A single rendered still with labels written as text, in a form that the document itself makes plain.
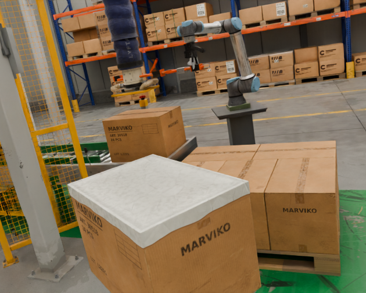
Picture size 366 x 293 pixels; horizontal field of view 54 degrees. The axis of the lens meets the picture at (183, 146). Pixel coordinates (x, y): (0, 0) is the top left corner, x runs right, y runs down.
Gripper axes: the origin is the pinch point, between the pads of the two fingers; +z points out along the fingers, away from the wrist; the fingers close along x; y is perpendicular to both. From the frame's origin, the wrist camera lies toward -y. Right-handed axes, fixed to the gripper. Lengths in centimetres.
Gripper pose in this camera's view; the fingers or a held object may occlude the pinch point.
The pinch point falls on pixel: (196, 67)
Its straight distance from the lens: 299.9
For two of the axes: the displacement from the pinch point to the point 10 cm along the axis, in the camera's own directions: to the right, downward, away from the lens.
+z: 1.6, 9.5, 2.6
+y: -9.1, 0.4, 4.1
